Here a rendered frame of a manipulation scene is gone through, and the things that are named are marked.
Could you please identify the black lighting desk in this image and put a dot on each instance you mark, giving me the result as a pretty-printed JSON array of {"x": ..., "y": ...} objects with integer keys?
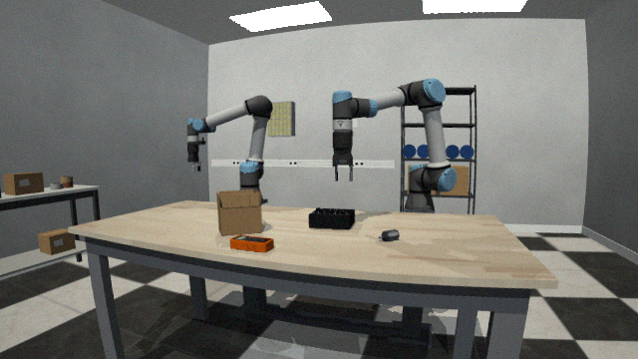
[{"x": 334, "y": 218}]

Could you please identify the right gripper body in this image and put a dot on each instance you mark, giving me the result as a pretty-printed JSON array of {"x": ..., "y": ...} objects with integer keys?
[{"x": 192, "y": 148}]

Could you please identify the brown cardboard box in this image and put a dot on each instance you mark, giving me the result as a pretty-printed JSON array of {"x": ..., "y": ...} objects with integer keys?
[{"x": 239, "y": 211}]

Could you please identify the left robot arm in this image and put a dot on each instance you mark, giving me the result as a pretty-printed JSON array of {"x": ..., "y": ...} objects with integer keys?
[{"x": 427, "y": 95}]

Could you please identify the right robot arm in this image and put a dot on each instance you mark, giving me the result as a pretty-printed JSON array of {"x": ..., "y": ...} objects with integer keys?
[{"x": 249, "y": 171}]

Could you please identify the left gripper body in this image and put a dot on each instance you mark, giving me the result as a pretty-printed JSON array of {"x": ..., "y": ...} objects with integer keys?
[{"x": 342, "y": 142}]

